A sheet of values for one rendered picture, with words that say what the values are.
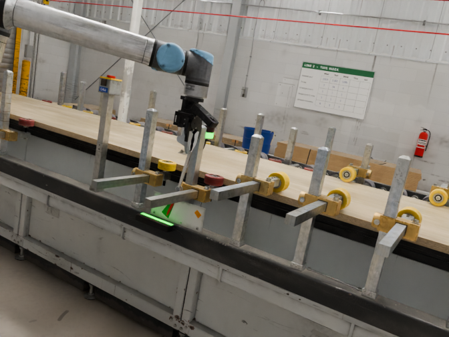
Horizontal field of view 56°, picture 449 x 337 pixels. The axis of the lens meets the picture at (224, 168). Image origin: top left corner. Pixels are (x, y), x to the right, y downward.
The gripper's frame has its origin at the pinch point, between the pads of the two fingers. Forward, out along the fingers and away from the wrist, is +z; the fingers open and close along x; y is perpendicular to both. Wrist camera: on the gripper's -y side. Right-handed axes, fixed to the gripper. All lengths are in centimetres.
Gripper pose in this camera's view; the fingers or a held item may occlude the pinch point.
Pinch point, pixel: (190, 151)
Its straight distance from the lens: 161.0
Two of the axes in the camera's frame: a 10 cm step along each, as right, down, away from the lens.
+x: -5.0, 0.7, -8.6
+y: -8.5, -2.6, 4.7
